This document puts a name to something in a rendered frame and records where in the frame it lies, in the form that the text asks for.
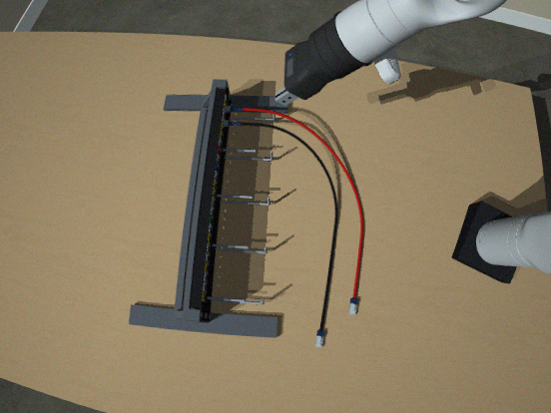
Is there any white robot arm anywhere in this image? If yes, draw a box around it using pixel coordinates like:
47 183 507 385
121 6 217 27
367 0 551 274

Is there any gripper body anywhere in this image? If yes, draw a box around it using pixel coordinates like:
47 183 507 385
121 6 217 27
284 0 401 100

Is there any grey cable plug with dark blue boot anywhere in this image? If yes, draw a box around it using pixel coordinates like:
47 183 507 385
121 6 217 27
349 298 358 315

